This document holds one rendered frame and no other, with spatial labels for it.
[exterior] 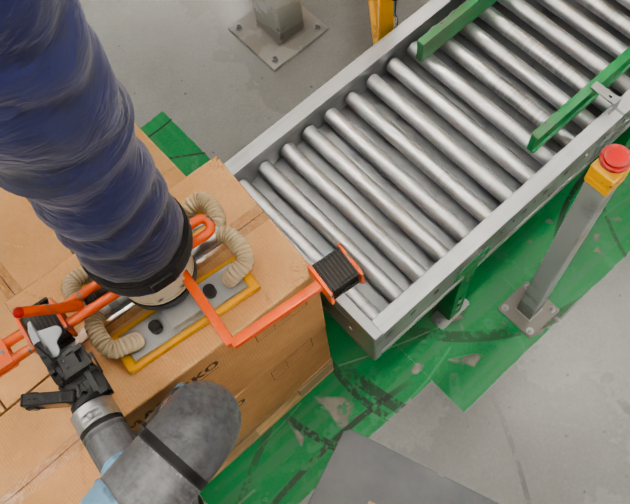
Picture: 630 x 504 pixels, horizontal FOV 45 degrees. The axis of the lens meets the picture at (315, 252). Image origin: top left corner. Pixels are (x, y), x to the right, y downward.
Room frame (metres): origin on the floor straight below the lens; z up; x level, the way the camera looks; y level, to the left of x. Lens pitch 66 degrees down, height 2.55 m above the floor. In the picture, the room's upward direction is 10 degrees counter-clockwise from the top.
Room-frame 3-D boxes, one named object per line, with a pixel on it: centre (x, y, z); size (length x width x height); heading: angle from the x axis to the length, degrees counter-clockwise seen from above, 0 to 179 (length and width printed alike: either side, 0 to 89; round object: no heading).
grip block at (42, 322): (0.58, 0.57, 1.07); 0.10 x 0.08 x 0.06; 26
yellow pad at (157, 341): (0.60, 0.31, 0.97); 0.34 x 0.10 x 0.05; 116
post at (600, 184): (0.77, -0.69, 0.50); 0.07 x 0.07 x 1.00; 33
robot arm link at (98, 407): (0.38, 0.48, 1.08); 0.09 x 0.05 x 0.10; 116
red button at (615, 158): (0.77, -0.69, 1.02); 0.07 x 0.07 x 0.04
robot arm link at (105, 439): (0.30, 0.44, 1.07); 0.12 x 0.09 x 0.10; 26
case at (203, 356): (0.68, 0.36, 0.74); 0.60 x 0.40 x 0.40; 119
